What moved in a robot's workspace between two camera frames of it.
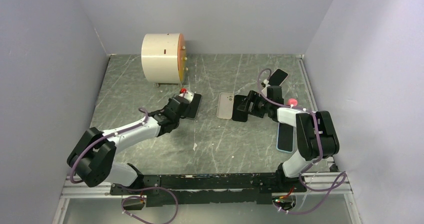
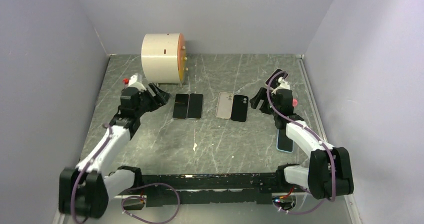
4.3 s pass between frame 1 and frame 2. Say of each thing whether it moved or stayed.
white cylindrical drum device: stayed
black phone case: stayed
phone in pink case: stayed
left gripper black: moved
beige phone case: stayed
